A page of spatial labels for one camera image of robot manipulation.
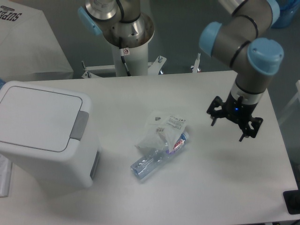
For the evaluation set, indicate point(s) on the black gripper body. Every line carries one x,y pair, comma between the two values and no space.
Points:
237,110

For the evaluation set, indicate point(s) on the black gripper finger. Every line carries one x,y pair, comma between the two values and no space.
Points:
250,127
216,110

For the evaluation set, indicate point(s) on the white push-top trash can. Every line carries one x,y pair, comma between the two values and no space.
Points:
49,133

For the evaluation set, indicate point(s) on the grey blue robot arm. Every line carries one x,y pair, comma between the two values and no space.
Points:
241,46

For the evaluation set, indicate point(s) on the metal clamp bolt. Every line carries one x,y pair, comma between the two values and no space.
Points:
195,67

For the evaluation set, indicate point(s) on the crumpled clear plastic bag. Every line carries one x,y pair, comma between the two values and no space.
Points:
162,131

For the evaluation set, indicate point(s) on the clear plastic water bottle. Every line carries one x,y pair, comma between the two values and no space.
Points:
157,158

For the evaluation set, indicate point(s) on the black device at table edge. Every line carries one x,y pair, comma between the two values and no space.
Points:
292,201

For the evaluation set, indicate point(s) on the blue water jug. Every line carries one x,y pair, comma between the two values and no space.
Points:
288,10

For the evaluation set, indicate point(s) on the white cloth with lettering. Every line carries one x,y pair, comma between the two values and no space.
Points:
29,50

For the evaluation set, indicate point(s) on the white metal base frame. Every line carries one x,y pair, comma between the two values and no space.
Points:
153,68

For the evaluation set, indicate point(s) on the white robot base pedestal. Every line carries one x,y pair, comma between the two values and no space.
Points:
124,26

